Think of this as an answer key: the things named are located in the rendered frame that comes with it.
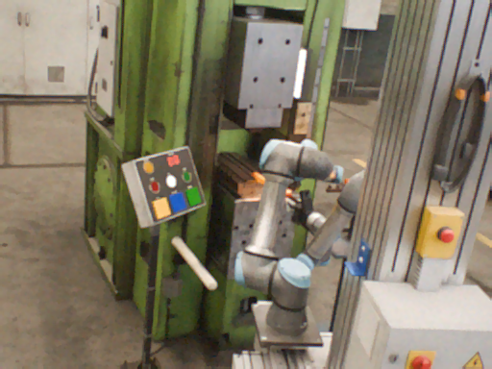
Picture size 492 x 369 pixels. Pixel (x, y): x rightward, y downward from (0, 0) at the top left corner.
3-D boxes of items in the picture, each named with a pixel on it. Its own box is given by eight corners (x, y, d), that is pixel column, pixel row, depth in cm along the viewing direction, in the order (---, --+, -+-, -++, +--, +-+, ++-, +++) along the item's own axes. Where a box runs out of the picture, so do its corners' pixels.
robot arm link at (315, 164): (335, 150, 194) (345, 163, 241) (305, 143, 197) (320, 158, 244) (329, 183, 194) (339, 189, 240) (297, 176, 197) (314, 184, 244)
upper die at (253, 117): (280, 126, 280) (282, 108, 277) (245, 128, 272) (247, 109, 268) (240, 105, 315) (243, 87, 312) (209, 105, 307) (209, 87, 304)
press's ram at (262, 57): (306, 108, 283) (318, 26, 270) (237, 109, 266) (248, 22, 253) (263, 87, 318) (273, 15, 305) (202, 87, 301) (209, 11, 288)
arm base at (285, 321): (311, 335, 196) (316, 311, 193) (269, 334, 195) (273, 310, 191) (302, 310, 210) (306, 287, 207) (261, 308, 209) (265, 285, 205)
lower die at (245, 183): (271, 192, 292) (273, 177, 289) (236, 195, 283) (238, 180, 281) (233, 164, 327) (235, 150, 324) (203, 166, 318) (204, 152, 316)
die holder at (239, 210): (288, 269, 308) (301, 194, 294) (226, 280, 292) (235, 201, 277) (240, 225, 355) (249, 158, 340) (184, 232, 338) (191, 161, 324)
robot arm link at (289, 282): (303, 312, 192) (308, 278, 188) (265, 301, 196) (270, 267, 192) (309, 295, 203) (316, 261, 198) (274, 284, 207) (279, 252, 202)
